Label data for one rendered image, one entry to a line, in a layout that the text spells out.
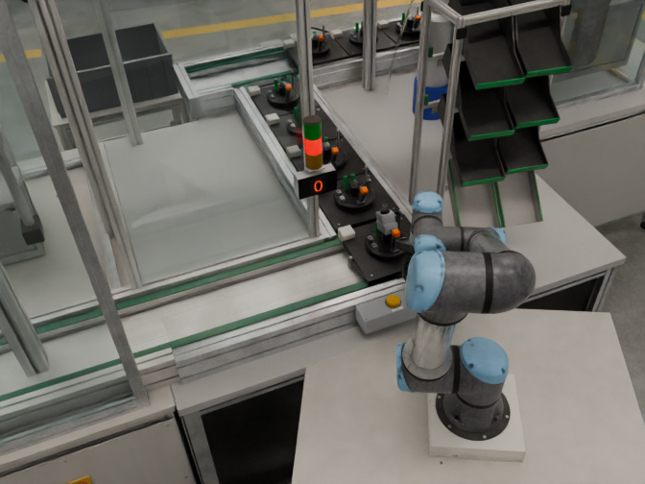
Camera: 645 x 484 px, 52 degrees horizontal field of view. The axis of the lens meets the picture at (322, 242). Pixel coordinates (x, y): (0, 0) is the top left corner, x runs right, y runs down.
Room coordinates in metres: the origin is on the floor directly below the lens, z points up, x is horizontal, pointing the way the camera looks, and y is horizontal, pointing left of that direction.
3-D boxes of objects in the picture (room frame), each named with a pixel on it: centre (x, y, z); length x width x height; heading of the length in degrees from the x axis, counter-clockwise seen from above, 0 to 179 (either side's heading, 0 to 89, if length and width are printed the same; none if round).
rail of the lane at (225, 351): (1.28, 0.00, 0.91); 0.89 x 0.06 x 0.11; 110
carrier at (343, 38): (2.96, -0.23, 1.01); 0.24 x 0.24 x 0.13; 20
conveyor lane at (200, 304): (1.44, 0.09, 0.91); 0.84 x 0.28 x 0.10; 110
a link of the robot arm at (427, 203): (1.29, -0.27, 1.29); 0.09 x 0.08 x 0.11; 175
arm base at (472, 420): (0.96, -0.37, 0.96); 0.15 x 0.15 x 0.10
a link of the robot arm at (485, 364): (0.96, -0.37, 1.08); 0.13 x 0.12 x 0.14; 85
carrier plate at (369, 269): (1.52, -0.20, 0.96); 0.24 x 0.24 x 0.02; 20
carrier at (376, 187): (1.76, -0.11, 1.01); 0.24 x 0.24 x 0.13; 20
